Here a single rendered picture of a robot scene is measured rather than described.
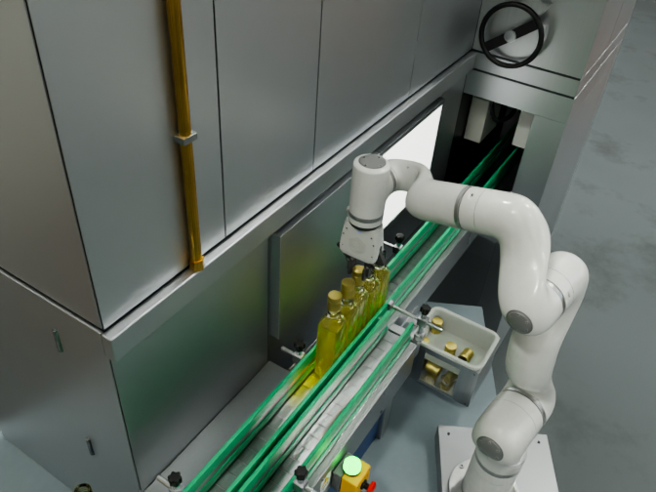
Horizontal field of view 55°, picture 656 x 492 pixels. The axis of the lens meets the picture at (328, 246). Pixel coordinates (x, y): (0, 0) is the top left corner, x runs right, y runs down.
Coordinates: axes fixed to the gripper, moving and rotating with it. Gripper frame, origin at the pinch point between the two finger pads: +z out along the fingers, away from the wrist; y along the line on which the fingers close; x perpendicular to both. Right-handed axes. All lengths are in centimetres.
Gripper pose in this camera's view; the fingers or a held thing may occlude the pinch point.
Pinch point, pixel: (358, 268)
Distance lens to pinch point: 160.2
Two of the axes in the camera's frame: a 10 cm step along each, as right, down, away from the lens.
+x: 5.3, -5.1, 6.8
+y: 8.5, 3.7, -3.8
